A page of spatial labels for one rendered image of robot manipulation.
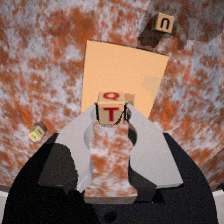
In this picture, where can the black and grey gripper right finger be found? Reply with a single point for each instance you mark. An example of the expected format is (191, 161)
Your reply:
(159, 164)

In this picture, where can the tan flat mat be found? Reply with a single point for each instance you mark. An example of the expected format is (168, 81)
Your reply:
(110, 67)

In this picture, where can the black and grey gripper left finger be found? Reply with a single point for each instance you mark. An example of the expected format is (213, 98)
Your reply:
(61, 164)

